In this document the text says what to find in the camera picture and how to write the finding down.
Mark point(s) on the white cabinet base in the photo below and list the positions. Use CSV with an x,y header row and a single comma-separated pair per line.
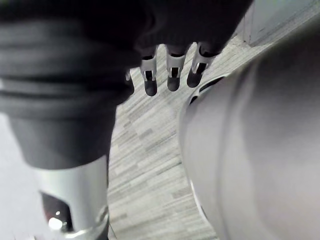
x,y
275,17

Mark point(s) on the silver robot leg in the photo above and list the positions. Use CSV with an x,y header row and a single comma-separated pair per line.
x,y
250,150

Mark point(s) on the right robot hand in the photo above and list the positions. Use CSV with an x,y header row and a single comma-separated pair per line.
x,y
75,62

